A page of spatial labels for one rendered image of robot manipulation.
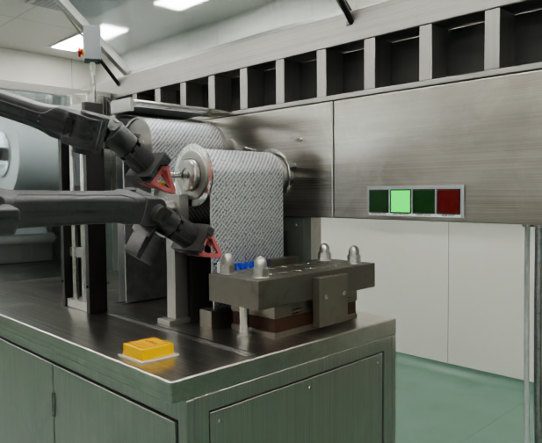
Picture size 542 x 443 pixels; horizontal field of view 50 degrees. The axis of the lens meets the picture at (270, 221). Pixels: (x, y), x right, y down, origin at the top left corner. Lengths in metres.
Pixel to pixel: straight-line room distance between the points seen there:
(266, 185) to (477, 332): 2.72
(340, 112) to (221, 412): 0.79
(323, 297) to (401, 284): 2.92
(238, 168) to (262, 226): 0.16
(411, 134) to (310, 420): 0.67
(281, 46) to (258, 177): 0.42
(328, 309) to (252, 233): 0.27
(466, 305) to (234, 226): 2.77
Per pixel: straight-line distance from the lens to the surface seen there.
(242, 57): 1.78
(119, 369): 1.13
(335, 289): 1.32
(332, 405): 1.32
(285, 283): 1.22
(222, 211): 1.35
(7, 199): 0.94
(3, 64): 7.16
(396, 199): 1.37
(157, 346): 1.12
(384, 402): 1.48
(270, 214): 1.45
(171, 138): 1.56
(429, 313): 4.11
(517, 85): 1.26
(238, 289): 1.21
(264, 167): 1.45
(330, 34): 1.55
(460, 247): 3.94
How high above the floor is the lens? 1.21
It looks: 3 degrees down
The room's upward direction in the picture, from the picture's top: straight up
